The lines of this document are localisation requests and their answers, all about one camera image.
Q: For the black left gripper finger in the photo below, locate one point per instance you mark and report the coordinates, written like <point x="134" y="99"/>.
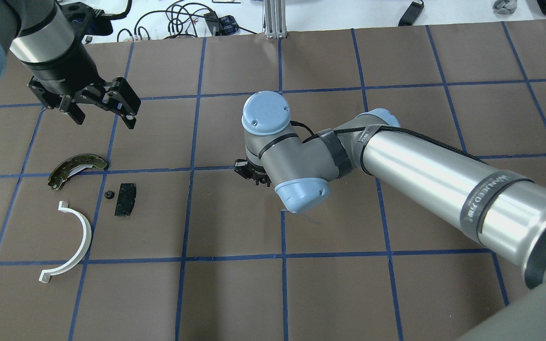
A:
<point x="64" y="103"/>
<point x="116" y="96"/>

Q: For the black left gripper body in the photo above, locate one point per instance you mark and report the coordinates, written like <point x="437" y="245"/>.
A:
<point x="66" y="66"/>

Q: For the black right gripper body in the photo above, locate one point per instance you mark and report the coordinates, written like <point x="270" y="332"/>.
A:
<point x="250" y="172"/>

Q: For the small black bearing gear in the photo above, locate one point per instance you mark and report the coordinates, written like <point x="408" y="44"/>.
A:
<point x="109" y="194"/>

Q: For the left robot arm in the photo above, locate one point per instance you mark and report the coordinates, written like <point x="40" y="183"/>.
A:
<point x="47" y="38"/>

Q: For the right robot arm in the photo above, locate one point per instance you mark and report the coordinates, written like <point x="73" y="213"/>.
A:
<point x="499" y="209"/>

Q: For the olive brake shoe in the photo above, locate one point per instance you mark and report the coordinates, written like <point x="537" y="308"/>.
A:
<point x="72" y="166"/>

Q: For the black brake pad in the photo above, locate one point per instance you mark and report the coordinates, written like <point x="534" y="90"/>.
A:
<point x="126" y="199"/>

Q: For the black power adapter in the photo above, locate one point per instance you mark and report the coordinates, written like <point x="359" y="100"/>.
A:
<point x="411" y="14"/>

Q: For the aluminium frame post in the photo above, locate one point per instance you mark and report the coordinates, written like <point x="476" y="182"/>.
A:
<point x="275" y="19"/>

